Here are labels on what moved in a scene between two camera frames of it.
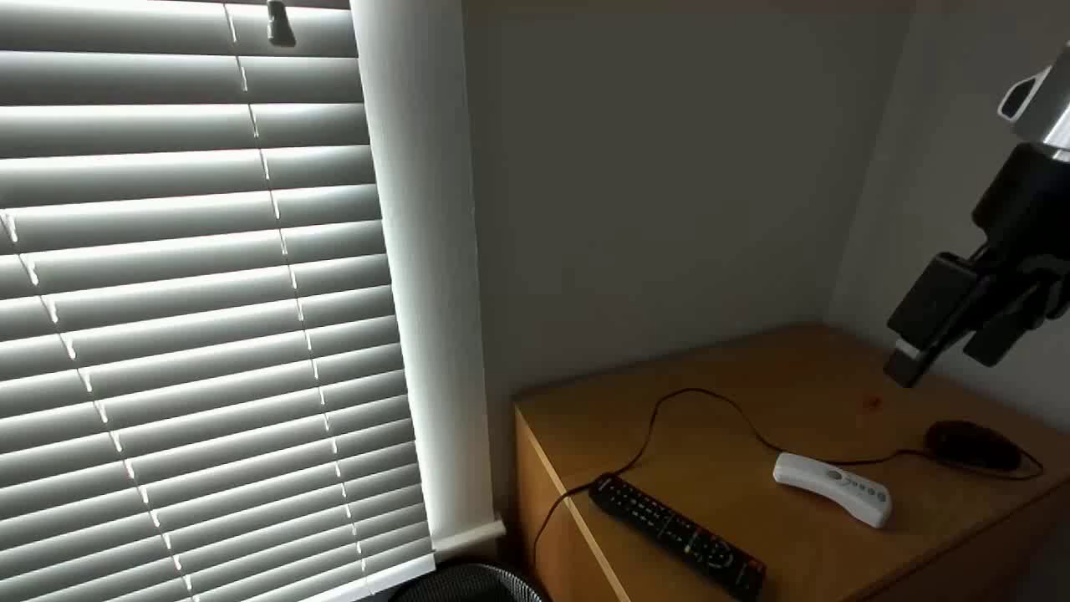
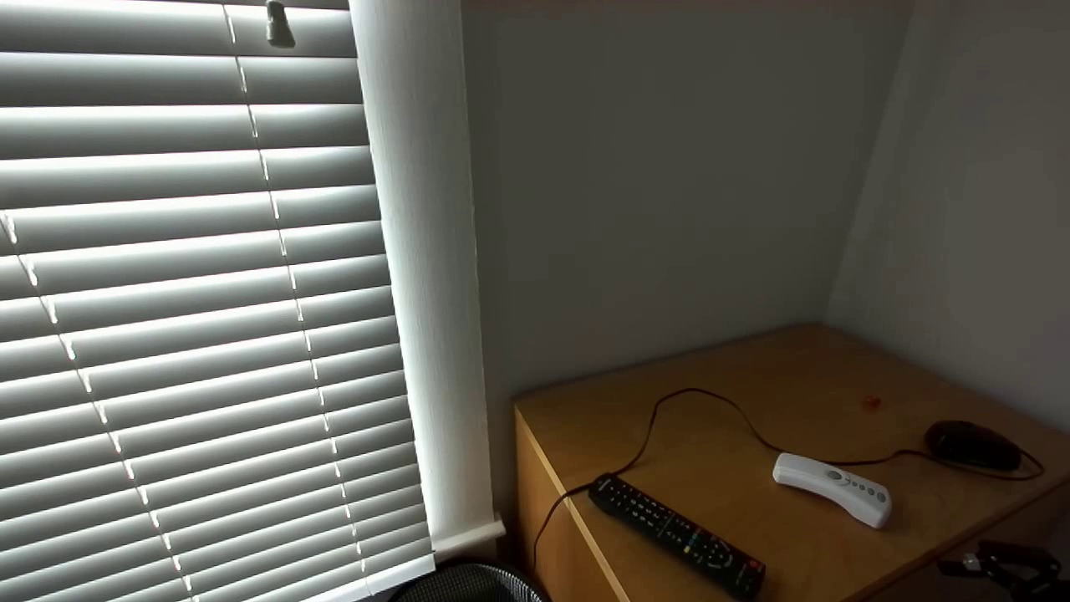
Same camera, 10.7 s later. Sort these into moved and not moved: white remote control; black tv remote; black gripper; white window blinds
Moved: black gripper
Not moved: white window blinds; black tv remote; white remote control
